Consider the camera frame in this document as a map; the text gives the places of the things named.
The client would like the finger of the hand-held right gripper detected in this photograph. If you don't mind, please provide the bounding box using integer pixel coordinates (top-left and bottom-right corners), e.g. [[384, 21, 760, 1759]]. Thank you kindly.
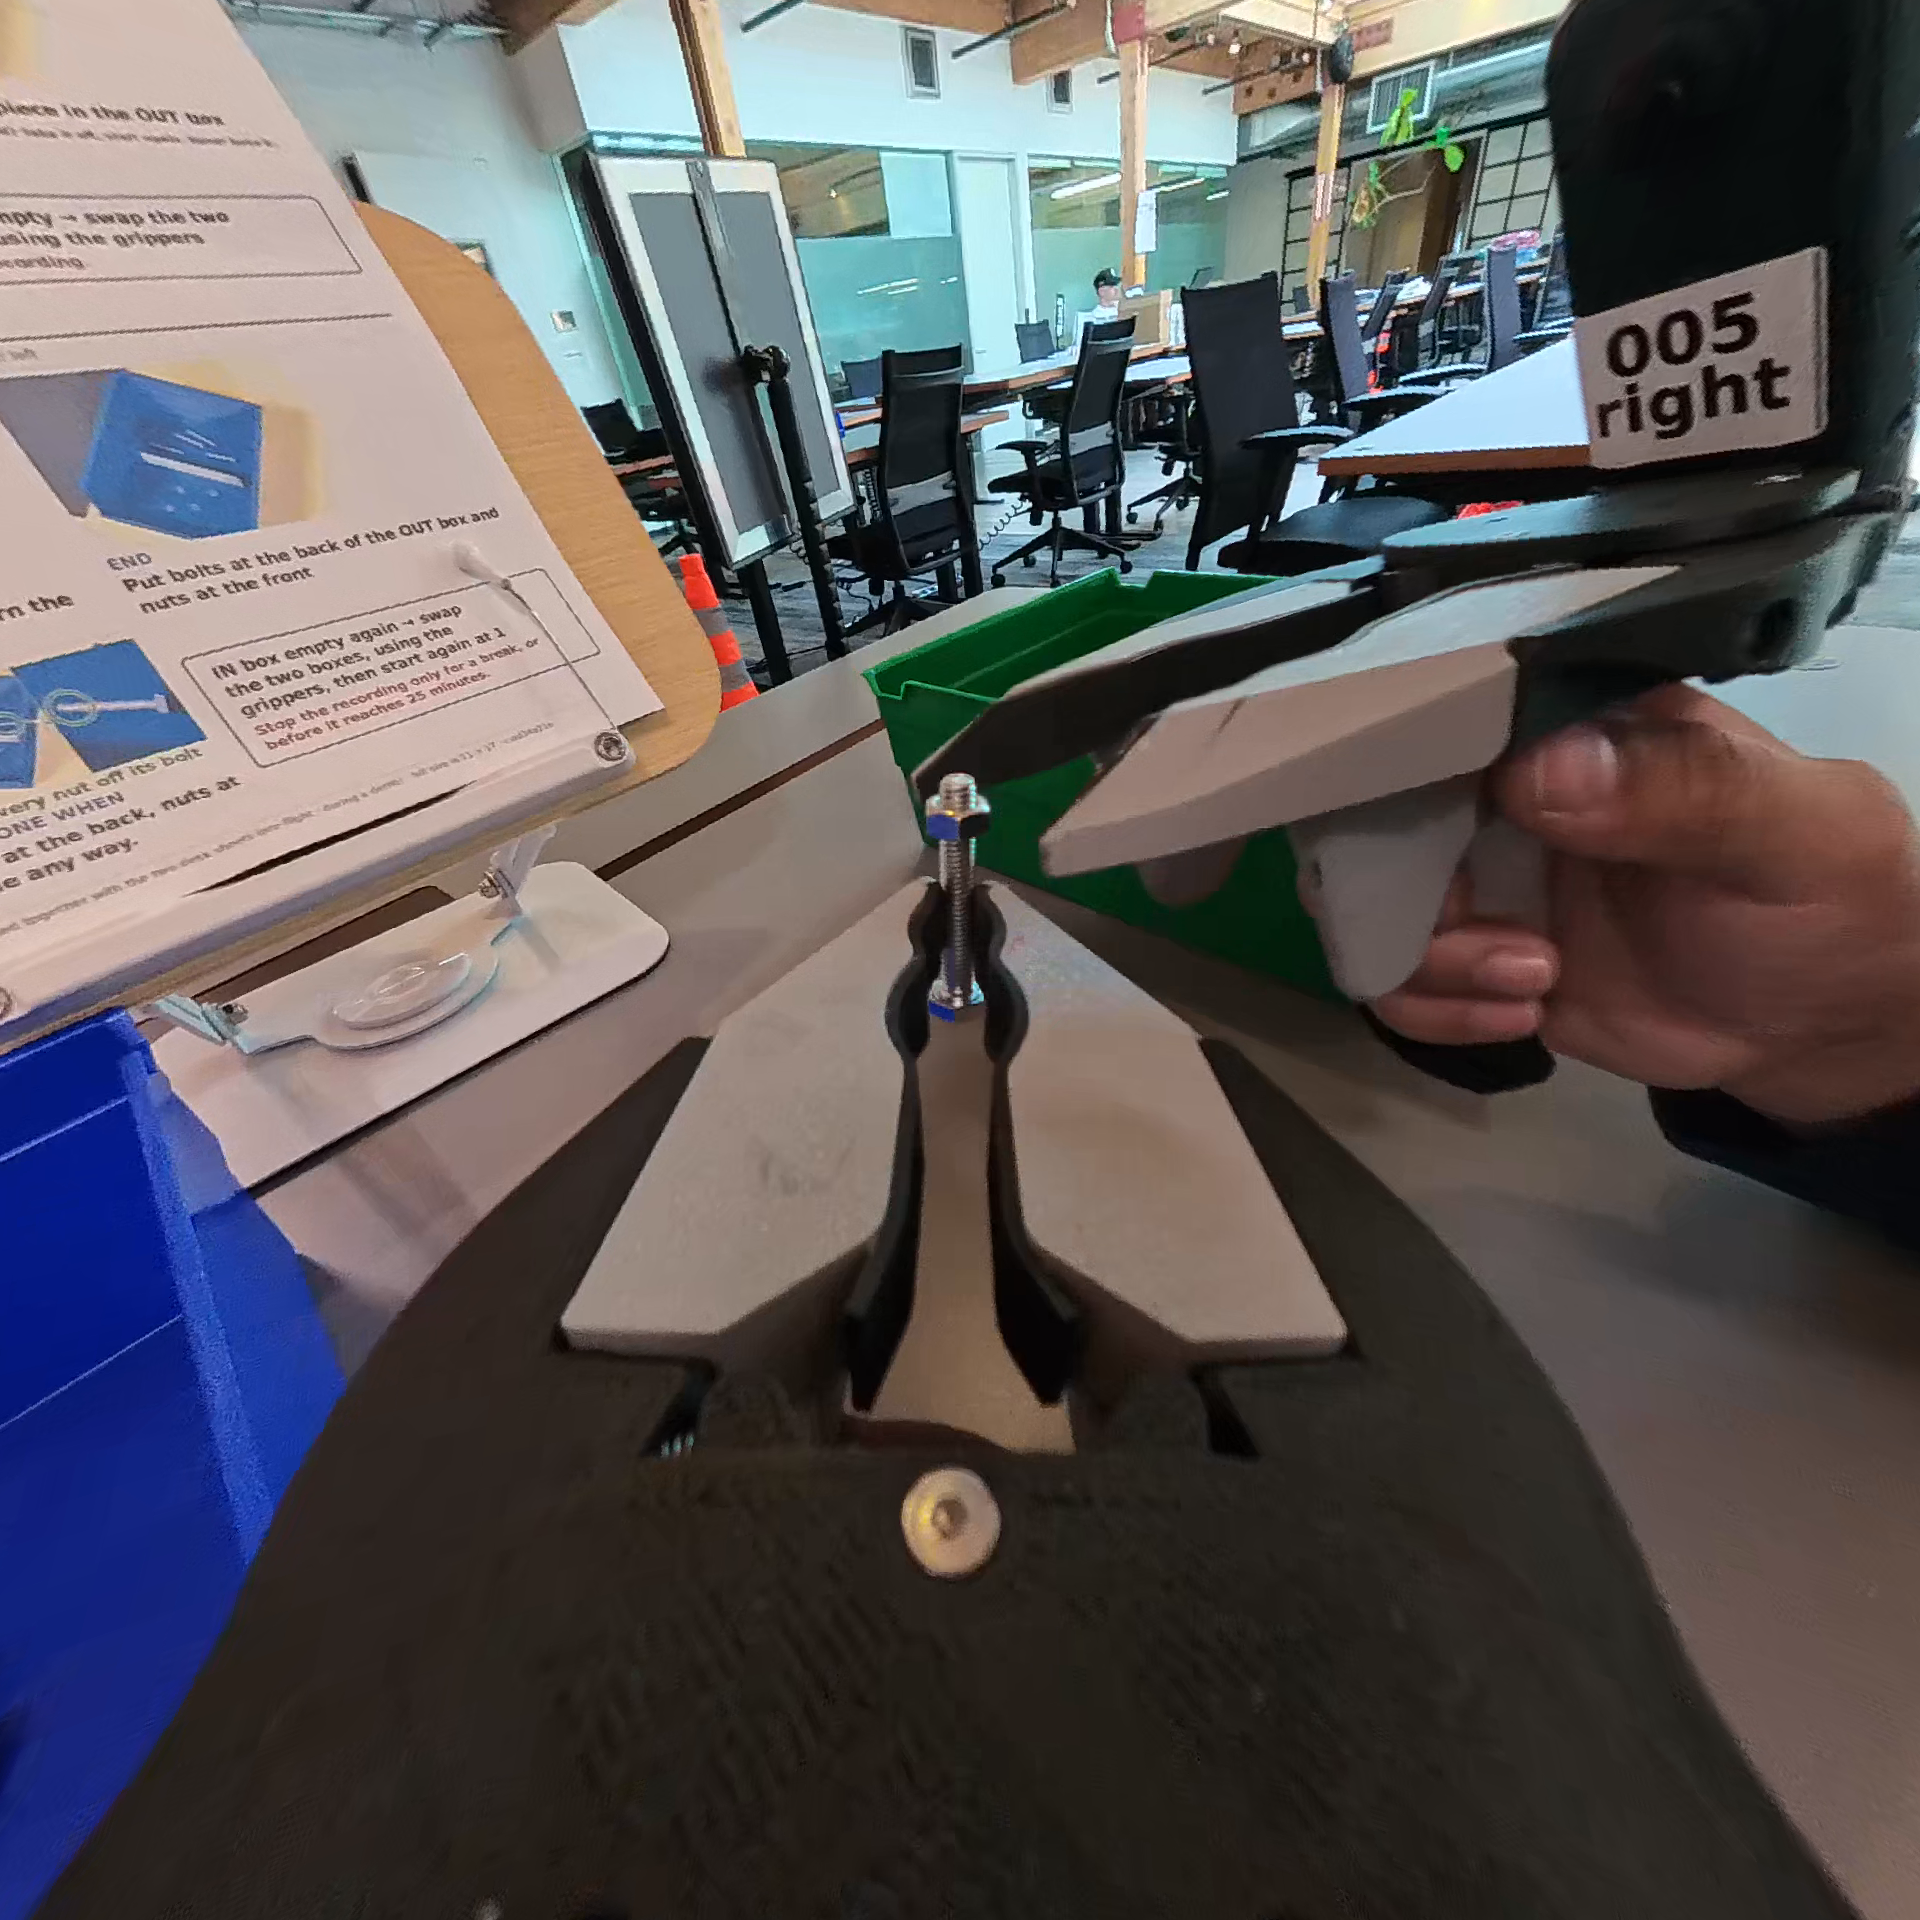
[[1041, 643, 1520, 883], [910, 565, 1684, 785]]

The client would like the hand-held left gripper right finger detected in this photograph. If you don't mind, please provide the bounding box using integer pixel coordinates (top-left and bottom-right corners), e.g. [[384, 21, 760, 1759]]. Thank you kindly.
[[968, 883, 1348, 1413]]

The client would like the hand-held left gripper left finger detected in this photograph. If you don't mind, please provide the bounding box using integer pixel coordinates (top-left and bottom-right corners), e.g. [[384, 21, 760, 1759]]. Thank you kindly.
[[557, 883, 928, 1413]]

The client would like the green plastic bin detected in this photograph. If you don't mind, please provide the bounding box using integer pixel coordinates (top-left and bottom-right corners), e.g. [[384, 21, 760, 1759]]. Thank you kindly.
[[861, 568, 1353, 999]]

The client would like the silver hex bolt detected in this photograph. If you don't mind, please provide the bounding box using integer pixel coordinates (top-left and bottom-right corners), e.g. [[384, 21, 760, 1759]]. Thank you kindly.
[[924, 771, 992, 1024]]

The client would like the blue plastic bin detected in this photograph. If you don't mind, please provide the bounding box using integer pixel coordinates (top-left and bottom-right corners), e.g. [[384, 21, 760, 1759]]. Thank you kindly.
[[0, 1008, 349, 1920]]

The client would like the person's right forearm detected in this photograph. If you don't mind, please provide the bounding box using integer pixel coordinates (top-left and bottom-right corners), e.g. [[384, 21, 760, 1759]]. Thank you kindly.
[[1650, 1079, 1920, 1248]]

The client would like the person's right hand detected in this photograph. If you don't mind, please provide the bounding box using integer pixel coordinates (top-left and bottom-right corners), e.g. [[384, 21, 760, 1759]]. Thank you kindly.
[[1371, 681, 1920, 1128]]

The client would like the grey office table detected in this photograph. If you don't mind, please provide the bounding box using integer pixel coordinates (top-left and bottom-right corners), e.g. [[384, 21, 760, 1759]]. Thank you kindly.
[[1320, 375, 1601, 485]]

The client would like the group of black office chairs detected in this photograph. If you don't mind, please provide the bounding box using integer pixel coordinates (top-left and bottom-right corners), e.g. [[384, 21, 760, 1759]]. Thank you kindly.
[[585, 241, 1577, 608]]

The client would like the hanging green plant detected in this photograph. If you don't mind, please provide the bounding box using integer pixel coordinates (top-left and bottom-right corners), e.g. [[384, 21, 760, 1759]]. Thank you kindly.
[[1350, 88, 1470, 231]]

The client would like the orange traffic cone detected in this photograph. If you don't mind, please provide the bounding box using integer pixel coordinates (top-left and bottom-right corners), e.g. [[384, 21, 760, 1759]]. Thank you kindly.
[[678, 551, 760, 714]]

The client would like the white framed grey panel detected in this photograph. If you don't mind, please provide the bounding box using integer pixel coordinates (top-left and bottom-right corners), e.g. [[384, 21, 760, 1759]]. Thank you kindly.
[[584, 147, 860, 694]]

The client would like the printed instruction sheet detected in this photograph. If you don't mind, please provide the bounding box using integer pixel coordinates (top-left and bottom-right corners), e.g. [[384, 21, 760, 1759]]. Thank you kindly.
[[0, 0, 665, 963]]

